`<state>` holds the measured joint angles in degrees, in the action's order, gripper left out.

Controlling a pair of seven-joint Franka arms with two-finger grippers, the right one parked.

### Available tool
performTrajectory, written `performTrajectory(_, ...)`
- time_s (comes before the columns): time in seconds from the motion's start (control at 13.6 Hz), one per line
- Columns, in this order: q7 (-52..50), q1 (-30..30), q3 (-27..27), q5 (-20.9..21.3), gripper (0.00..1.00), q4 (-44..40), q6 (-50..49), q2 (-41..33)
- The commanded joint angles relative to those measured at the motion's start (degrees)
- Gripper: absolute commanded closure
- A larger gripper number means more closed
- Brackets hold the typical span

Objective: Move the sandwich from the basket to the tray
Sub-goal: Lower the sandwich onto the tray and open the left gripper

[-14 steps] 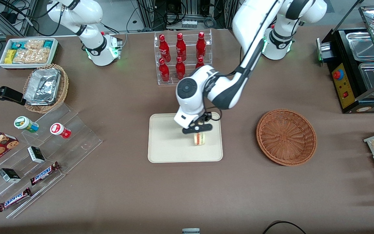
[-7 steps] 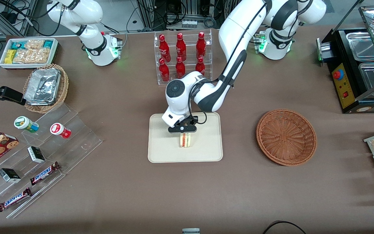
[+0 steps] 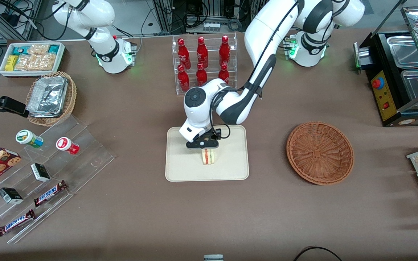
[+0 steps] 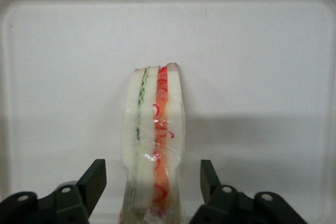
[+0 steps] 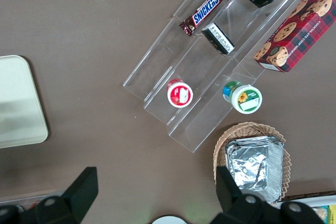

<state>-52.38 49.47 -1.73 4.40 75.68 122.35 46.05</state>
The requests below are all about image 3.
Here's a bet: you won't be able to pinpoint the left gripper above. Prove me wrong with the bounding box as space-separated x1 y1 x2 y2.
179 123 220 155

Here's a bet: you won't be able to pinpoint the triangular sandwich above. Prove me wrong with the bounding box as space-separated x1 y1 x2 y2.
201 148 217 166

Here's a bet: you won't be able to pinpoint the cream rectangular plastic tray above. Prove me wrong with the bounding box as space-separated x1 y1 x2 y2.
165 125 250 182

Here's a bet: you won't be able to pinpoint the tan wicker basket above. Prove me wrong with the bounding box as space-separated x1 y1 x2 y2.
26 71 77 127

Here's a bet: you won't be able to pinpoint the brown round wicker basket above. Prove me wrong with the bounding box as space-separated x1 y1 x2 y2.
286 121 355 186

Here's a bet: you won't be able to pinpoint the stacked aluminium foil trays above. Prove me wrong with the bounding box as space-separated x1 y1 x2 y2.
26 76 69 118

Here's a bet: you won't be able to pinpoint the green lid snack cup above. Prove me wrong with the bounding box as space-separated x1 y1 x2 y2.
16 129 44 149

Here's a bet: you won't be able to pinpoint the yellow snack packet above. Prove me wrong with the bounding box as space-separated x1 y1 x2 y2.
5 55 19 71

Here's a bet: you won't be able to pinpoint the large clear cookie bag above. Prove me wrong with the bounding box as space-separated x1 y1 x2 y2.
14 54 56 71

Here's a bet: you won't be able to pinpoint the small clear cookie bag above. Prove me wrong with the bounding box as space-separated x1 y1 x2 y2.
28 44 50 55

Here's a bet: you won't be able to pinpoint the white rectangular snack bin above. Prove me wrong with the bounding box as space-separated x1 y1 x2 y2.
0 42 66 78

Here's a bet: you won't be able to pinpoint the red lid snack cup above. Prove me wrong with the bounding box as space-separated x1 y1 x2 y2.
56 137 80 155

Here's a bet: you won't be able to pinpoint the small black carton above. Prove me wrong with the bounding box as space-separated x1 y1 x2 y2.
30 163 51 182
0 187 24 204

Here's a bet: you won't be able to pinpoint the red cola bottle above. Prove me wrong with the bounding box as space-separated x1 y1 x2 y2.
178 65 190 92
218 63 230 82
197 36 209 69
196 63 208 87
177 38 190 69
219 35 230 66

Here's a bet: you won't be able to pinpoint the clear acrylic stepped display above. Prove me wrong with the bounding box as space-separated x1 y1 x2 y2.
0 114 115 244

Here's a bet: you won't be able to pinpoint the Snickers chocolate bar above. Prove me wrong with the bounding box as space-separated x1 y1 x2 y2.
33 180 68 207
0 209 36 237

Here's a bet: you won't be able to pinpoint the clear acrylic bottle rack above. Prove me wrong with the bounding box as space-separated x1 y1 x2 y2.
172 33 238 95

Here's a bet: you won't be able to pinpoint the black hot food warmer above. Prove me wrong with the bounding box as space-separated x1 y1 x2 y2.
353 0 418 127

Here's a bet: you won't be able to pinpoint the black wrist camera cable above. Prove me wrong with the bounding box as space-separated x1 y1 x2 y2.
211 124 231 140

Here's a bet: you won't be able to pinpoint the black floor cable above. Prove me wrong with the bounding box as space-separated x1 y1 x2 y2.
293 246 343 261

